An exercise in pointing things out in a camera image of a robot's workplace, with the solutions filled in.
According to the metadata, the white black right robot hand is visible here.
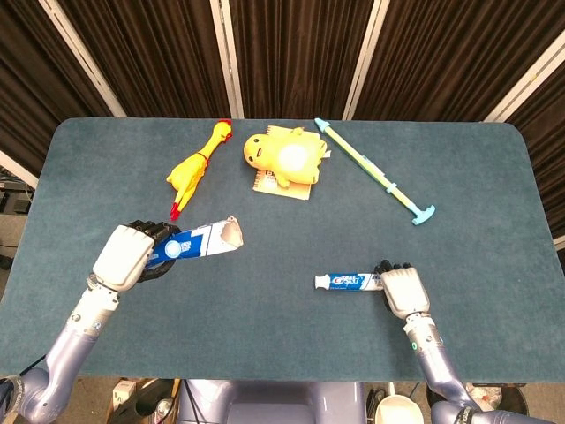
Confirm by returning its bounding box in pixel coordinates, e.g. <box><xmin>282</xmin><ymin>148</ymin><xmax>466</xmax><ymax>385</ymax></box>
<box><xmin>373</xmin><ymin>259</ymin><xmax>432</xmax><ymax>318</ymax></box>

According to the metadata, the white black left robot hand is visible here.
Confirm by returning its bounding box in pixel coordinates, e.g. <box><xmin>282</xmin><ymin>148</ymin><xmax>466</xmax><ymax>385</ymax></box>
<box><xmin>91</xmin><ymin>219</ymin><xmax>182</xmax><ymax>292</ymax></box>

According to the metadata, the white blue toothpaste tube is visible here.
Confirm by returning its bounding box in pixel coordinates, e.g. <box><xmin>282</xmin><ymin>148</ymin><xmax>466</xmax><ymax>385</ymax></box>
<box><xmin>313</xmin><ymin>272</ymin><xmax>385</xmax><ymax>292</ymax></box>

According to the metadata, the blue white toothpaste box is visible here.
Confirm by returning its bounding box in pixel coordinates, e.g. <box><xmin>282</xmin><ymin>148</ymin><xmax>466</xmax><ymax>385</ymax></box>
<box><xmin>145</xmin><ymin>215</ymin><xmax>245</xmax><ymax>270</ymax></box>

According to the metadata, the yellow rubber chicken toy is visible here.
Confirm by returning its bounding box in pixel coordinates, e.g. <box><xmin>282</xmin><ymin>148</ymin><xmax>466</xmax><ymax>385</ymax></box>
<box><xmin>166</xmin><ymin>118</ymin><xmax>234</xmax><ymax>222</ymax></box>

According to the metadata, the white round bowl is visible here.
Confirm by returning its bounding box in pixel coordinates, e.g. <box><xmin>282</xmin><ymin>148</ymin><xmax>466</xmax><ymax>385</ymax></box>
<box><xmin>374</xmin><ymin>394</ymin><xmax>427</xmax><ymax>424</ymax></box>

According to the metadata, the black floor device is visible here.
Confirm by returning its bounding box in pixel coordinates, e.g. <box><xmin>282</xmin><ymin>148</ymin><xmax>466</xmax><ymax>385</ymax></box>
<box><xmin>0</xmin><ymin>187</ymin><xmax>34</xmax><ymax>213</ymax></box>

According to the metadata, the teal table cloth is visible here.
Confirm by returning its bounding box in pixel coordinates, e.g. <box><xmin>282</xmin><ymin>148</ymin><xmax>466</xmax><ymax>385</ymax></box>
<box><xmin>0</xmin><ymin>117</ymin><xmax>565</xmax><ymax>384</ymax></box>

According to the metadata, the green blue water squirter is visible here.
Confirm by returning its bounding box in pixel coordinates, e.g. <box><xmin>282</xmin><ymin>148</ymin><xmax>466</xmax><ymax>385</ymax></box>
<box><xmin>313</xmin><ymin>117</ymin><xmax>437</xmax><ymax>226</ymax></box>

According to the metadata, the brown spiral notebook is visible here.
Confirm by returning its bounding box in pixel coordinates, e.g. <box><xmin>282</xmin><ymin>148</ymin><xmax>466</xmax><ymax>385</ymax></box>
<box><xmin>252</xmin><ymin>125</ymin><xmax>315</xmax><ymax>201</ymax></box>

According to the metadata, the black bag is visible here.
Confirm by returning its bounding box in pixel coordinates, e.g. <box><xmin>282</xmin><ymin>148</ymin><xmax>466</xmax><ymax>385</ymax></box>
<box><xmin>109</xmin><ymin>378</ymin><xmax>180</xmax><ymax>424</ymax></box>

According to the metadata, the purple robot torso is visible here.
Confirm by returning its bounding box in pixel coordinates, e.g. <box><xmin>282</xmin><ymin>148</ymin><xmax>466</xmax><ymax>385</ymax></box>
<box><xmin>178</xmin><ymin>378</ymin><xmax>367</xmax><ymax>424</ymax></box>

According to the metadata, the yellow plush duck toy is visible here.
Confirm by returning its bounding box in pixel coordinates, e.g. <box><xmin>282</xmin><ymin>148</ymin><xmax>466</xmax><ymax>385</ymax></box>
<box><xmin>244</xmin><ymin>126</ymin><xmax>331</xmax><ymax>189</ymax></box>

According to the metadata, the dark brown pleated curtain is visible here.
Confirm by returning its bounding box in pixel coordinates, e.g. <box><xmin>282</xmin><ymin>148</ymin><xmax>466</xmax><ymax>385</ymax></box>
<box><xmin>0</xmin><ymin>0</ymin><xmax>565</xmax><ymax>239</ymax></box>

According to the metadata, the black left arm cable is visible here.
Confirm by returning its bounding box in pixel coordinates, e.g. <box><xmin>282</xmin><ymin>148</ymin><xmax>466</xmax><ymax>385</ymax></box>
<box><xmin>15</xmin><ymin>352</ymin><xmax>49</xmax><ymax>379</ymax></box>

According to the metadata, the white partition frame post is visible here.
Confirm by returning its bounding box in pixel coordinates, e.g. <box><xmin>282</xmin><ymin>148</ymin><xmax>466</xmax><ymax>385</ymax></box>
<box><xmin>342</xmin><ymin>0</ymin><xmax>389</xmax><ymax>121</ymax></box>
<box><xmin>484</xmin><ymin>30</ymin><xmax>565</xmax><ymax>124</ymax></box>
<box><xmin>38</xmin><ymin>0</ymin><xmax>127</xmax><ymax>118</ymax></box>
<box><xmin>0</xmin><ymin>149</ymin><xmax>39</xmax><ymax>189</ymax></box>
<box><xmin>209</xmin><ymin>0</ymin><xmax>245</xmax><ymax>119</ymax></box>

